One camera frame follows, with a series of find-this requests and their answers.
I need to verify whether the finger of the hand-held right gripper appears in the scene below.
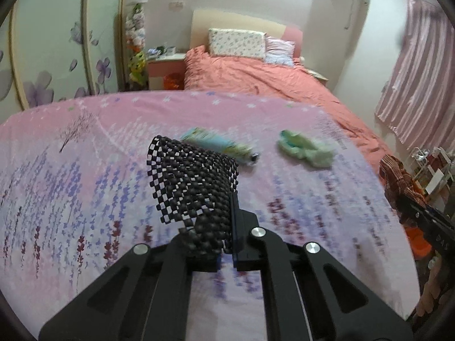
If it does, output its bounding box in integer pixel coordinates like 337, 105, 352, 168
398, 196, 429, 221

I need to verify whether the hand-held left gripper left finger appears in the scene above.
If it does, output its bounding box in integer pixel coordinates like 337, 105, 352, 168
38, 232, 219, 341

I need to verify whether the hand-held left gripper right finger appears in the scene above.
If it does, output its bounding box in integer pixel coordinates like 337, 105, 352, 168
230, 192, 413, 341

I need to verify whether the orange plastic basket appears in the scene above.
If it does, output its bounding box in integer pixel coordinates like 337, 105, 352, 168
405, 226, 431, 261

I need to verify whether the red striped cloth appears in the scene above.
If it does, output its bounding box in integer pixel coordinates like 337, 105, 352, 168
379, 155, 425, 223

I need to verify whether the black beaded mat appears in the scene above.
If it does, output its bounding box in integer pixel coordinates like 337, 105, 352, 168
146, 135, 240, 258

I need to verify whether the person's right hand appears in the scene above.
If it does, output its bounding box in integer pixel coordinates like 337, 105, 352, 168
417, 257, 449, 319

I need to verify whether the white storage rack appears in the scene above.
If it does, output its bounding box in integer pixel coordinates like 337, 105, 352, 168
408, 145, 455, 197

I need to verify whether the green printed tube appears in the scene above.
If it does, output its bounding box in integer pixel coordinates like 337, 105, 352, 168
181, 127, 261, 167

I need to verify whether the light green fluffy sock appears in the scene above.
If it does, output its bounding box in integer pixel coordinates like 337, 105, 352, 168
277, 130, 335, 170

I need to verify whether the pink floral printed cloth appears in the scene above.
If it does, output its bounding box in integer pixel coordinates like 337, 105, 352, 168
0, 90, 421, 341

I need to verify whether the pink striped curtain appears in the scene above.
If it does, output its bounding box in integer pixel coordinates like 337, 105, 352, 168
375, 0, 455, 154

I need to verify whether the pink duvet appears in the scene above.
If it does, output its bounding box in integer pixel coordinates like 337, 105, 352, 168
183, 45, 396, 166

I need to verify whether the pink white nightstand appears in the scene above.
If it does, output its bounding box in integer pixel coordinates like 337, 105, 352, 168
147, 53, 187, 90

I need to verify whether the pink striped pillow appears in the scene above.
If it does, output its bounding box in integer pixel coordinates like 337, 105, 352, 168
265, 36, 296, 66

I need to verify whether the white printed pillow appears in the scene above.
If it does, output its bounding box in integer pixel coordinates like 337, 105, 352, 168
208, 28, 268, 62

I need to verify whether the cream bed headboard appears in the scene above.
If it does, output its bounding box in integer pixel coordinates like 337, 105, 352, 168
191, 9, 303, 62

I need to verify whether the stack of plush toys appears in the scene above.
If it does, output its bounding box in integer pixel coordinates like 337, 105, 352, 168
124, 3, 148, 86

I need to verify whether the floral sliding door wardrobe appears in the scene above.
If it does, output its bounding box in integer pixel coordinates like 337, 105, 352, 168
0, 0, 129, 111

